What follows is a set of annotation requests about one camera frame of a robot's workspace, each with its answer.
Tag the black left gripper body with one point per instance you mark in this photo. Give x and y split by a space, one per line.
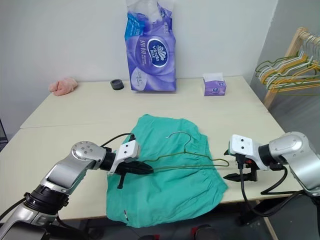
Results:
128 168

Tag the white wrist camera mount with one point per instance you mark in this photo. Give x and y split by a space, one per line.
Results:
241 145
128 151

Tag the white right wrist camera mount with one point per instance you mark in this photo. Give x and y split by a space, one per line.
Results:
241 145

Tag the green shorts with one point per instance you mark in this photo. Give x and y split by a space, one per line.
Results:
162 192

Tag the pink crumpled cloth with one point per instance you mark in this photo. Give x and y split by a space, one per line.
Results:
62 86

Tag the black round cap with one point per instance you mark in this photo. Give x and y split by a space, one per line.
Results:
117 84

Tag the small purple tissue pack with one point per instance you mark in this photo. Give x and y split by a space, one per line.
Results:
215 86

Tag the dark rounded shape with red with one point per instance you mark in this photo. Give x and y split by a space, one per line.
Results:
150 237
206 232

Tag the wooden clothes rack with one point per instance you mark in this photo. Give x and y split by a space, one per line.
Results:
269 98

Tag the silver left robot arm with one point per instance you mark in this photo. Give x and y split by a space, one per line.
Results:
62 172

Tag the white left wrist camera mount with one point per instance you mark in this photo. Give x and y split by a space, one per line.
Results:
128 151

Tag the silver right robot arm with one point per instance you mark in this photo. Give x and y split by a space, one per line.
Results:
300 160

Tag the purple tissue multipack bag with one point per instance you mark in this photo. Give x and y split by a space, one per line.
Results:
150 62

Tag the black metal frame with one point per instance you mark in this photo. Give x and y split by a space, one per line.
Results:
2 135

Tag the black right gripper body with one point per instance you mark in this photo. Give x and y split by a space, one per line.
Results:
251 172

